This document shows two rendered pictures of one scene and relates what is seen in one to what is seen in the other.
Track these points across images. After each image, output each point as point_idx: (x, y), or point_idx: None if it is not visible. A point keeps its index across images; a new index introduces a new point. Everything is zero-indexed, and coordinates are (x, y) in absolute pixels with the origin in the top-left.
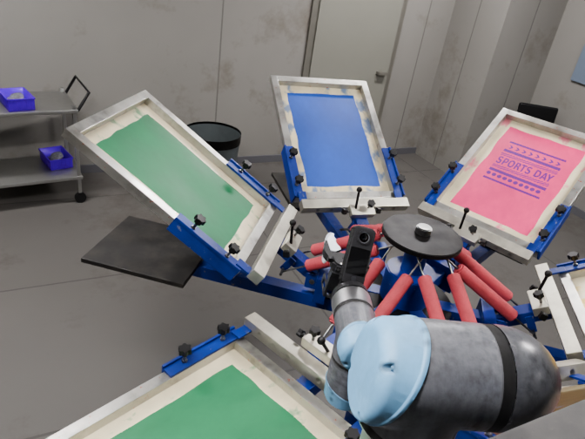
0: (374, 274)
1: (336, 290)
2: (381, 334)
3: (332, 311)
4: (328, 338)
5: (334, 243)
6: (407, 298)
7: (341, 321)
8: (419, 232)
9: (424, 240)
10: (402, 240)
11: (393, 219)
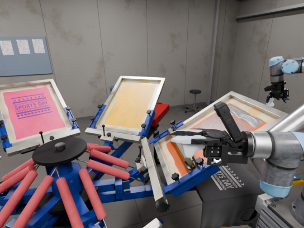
0: (68, 187)
1: (252, 144)
2: None
3: (268, 153)
4: None
5: (193, 136)
6: (80, 182)
7: (291, 144)
8: (61, 148)
9: (68, 149)
10: (63, 157)
11: (37, 157)
